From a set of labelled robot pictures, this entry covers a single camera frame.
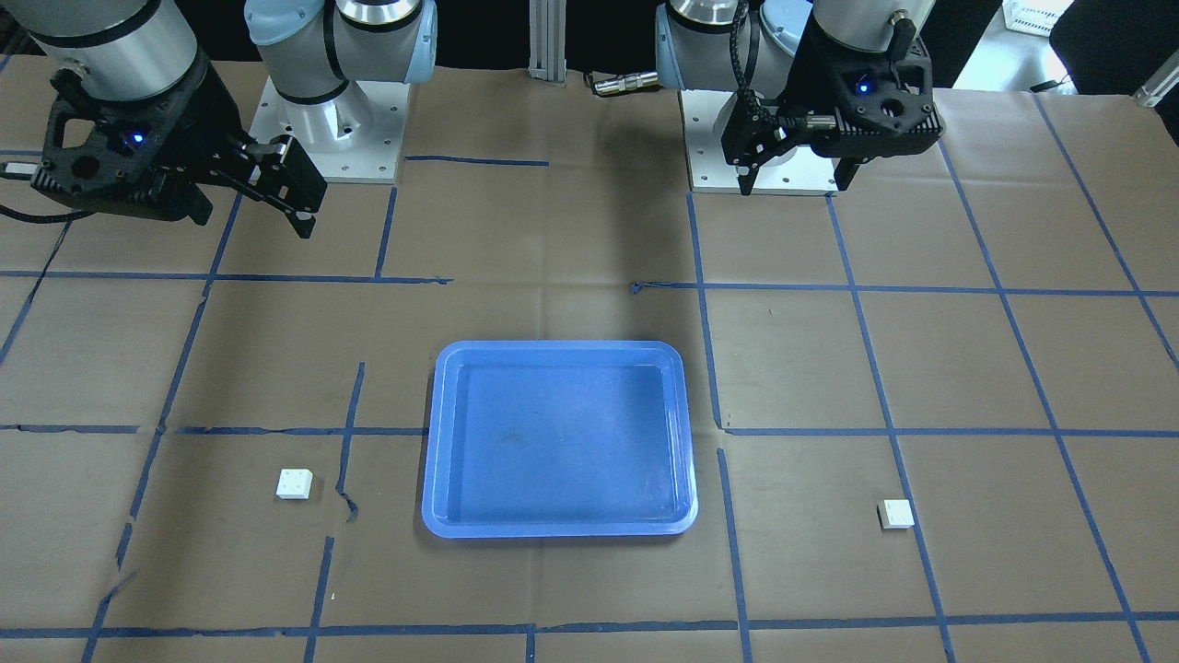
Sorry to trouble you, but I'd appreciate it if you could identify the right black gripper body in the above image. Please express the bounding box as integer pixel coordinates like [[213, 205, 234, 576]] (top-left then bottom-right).
[[32, 63, 250, 224]]

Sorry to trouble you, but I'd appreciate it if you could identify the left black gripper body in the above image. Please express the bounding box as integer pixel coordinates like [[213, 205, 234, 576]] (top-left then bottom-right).
[[722, 17, 946, 168]]

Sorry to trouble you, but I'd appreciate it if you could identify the metal connector plug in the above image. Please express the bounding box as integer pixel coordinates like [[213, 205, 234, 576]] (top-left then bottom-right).
[[590, 71, 660, 98]]

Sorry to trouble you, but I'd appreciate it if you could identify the blue plastic tray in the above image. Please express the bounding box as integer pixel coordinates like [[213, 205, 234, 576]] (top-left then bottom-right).
[[421, 340, 699, 539]]

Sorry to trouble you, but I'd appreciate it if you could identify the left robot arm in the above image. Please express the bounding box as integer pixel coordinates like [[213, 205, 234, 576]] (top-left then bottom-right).
[[656, 1, 944, 196]]

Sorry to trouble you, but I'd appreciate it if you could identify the white block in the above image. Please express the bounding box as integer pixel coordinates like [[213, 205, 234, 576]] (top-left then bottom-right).
[[274, 470, 312, 501], [876, 499, 916, 531]]

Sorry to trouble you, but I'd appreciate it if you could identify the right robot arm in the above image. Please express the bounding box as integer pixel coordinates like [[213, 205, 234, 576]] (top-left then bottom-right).
[[4, 1, 439, 238]]

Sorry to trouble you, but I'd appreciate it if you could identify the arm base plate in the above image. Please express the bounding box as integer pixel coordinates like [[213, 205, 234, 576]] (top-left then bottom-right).
[[677, 90, 839, 196], [250, 79, 413, 185]]

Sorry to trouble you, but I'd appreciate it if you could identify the aluminium frame post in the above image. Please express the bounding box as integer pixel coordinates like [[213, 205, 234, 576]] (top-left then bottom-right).
[[528, 0, 567, 87]]

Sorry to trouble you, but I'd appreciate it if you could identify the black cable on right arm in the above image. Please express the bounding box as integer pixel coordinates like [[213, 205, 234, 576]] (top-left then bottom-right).
[[0, 162, 93, 227]]

